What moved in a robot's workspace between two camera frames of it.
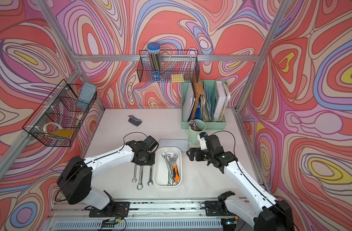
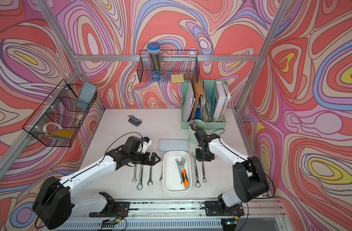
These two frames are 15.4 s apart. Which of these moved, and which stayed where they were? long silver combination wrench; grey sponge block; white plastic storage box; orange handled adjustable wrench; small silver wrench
Moved: white plastic storage box; orange handled adjustable wrench
Stayed: long silver combination wrench; small silver wrench; grey sponge block
